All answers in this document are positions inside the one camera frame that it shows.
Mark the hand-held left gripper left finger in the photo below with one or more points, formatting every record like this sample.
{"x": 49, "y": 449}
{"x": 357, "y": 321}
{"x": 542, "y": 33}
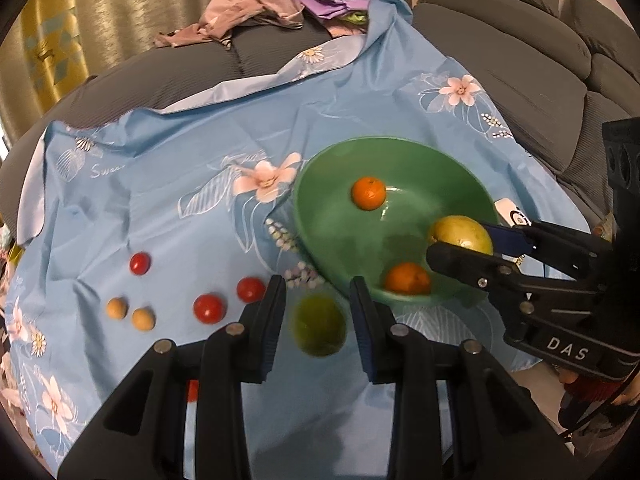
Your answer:
{"x": 270, "y": 332}

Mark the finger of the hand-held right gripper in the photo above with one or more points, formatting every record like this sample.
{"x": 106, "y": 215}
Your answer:
{"x": 465, "y": 265}
{"x": 507, "y": 240}

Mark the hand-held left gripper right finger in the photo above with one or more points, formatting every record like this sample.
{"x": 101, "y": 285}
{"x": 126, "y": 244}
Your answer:
{"x": 362, "y": 332}

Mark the large yellow fruit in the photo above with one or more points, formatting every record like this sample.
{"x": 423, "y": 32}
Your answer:
{"x": 460, "y": 231}

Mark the green round fruit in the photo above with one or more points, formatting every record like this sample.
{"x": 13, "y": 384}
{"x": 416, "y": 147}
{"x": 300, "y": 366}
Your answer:
{"x": 317, "y": 325}

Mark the red cherry tomato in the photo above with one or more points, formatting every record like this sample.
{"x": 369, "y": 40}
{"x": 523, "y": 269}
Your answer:
{"x": 208, "y": 308}
{"x": 140, "y": 263}
{"x": 250, "y": 290}
{"x": 192, "y": 391}

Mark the green plastic bowl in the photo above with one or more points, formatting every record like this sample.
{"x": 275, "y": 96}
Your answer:
{"x": 340, "y": 230}

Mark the small yellow round fruit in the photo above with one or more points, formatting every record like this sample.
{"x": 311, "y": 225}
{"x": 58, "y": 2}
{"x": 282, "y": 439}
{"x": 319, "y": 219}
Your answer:
{"x": 117, "y": 308}
{"x": 143, "y": 319}

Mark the orange tangerine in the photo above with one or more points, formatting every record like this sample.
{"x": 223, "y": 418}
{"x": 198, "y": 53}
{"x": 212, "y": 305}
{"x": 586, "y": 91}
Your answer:
{"x": 406, "y": 280}
{"x": 369, "y": 193}

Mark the dark patterned cloth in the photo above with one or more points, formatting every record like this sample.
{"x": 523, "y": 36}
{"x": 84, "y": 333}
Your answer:
{"x": 600, "y": 410}

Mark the grey sofa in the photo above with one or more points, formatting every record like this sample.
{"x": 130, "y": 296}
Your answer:
{"x": 525, "y": 60}

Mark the blue floral cloth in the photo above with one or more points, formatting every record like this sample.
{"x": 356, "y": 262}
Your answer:
{"x": 175, "y": 160}

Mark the light green cloth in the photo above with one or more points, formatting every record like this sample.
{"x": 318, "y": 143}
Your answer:
{"x": 356, "y": 18}

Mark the purple cloth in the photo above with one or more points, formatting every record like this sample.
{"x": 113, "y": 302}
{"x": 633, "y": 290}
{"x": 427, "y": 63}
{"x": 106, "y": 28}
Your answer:
{"x": 325, "y": 5}

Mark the pink garment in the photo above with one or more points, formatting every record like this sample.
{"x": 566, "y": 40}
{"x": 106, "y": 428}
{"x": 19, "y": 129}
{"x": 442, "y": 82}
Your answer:
{"x": 240, "y": 5}

